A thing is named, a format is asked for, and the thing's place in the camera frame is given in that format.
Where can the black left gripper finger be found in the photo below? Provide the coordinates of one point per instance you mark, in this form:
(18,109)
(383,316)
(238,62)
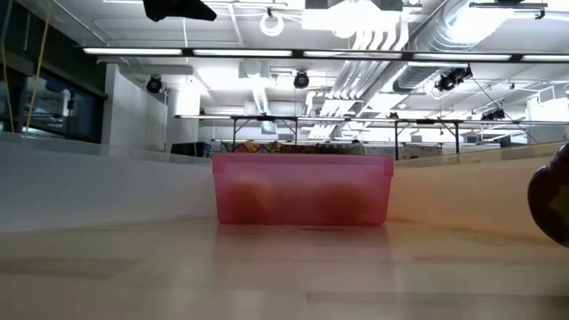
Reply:
(178,9)

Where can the dark red toy pepper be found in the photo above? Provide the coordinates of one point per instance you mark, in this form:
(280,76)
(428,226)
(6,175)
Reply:
(547,195)

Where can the overhead LED light bar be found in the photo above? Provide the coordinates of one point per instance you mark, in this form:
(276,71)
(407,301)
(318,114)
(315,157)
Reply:
(133,51)

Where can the black ceiling spotlight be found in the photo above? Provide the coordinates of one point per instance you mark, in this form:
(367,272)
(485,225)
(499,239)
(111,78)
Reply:
(453,79)
(301,80)
(154,84)
(493,114)

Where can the white pillar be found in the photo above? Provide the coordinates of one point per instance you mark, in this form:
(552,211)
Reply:
(129,115)

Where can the dark window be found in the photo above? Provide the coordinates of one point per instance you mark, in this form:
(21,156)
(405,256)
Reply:
(53,111)

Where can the clear plastic bin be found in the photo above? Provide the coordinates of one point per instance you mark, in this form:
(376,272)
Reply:
(111,191)

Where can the pink plastic bin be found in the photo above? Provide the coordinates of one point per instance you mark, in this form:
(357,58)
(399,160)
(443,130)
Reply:
(302,166)

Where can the orange plastic bin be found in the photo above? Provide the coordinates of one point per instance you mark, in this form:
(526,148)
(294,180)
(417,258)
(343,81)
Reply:
(444,195)

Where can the black metal frame workstation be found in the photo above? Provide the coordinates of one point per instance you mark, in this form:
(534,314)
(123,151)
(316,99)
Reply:
(397,138)

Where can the silver ventilation duct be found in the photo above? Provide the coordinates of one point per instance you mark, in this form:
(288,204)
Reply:
(427,75)

